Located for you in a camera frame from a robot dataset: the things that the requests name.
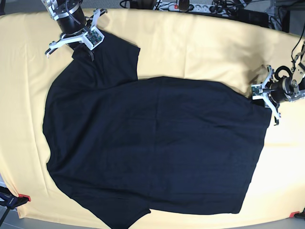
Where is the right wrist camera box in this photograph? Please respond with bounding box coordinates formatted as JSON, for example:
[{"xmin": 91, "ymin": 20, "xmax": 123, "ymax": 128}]
[{"xmin": 82, "ymin": 27, "xmax": 105, "ymax": 51}]

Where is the yellow table cloth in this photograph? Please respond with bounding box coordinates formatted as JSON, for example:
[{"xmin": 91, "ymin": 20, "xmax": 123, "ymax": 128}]
[{"xmin": 0, "ymin": 9, "xmax": 305, "ymax": 229}]

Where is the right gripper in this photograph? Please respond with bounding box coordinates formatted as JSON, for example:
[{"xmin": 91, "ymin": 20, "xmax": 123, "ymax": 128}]
[{"xmin": 45, "ymin": 8, "xmax": 107, "ymax": 58}]

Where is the black box behind table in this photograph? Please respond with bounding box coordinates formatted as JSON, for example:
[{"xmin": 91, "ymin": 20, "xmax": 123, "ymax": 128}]
[{"xmin": 236, "ymin": 9, "xmax": 269, "ymax": 28}]

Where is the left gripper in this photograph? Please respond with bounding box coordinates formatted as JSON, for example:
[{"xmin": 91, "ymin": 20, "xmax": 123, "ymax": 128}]
[{"xmin": 261, "ymin": 65, "xmax": 300, "ymax": 125}]

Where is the right red-tipped table clamp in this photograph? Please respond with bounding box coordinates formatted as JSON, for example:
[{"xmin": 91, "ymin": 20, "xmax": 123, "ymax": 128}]
[{"xmin": 289, "ymin": 209, "xmax": 305, "ymax": 220}]

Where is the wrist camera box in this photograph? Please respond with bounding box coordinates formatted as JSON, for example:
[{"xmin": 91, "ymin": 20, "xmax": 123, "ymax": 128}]
[
  {"xmin": 251, "ymin": 84, "xmax": 263, "ymax": 100},
  {"xmin": 82, "ymin": 27, "xmax": 105, "ymax": 51}
]

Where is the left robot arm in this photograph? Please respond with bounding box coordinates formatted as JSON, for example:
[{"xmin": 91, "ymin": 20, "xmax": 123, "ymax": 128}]
[{"xmin": 259, "ymin": 45, "xmax": 305, "ymax": 125}]

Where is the left red-tipped table clamp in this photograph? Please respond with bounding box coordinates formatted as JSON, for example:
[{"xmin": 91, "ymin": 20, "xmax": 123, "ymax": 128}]
[{"xmin": 0, "ymin": 187, "xmax": 31, "ymax": 209}]

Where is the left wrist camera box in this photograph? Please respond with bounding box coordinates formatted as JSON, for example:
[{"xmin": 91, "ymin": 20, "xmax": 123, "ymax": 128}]
[{"xmin": 251, "ymin": 84, "xmax": 263, "ymax": 100}]

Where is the dark navy T-shirt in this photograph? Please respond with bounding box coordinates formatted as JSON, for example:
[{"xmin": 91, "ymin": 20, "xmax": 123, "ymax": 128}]
[{"xmin": 43, "ymin": 33, "xmax": 272, "ymax": 229}]

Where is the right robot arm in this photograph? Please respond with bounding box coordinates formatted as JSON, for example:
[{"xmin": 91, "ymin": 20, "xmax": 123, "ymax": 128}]
[{"xmin": 42, "ymin": 0, "xmax": 108, "ymax": 60}]

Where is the red-tipped table clamp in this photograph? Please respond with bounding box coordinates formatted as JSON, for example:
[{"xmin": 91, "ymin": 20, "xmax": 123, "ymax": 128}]
[
  {"xmin": 289, "ymin": 209, "xmax": 305, "ymax": 220},
  {"xmin": 0, "ymin": 187, "xmax": 31, "ymax": 209}
]

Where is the white power strip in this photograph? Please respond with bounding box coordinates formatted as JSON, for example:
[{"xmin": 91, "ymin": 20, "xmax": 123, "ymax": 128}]
[{"xmin": 154, "ymin": 0, "xmax": 226, "ymax": 15}]

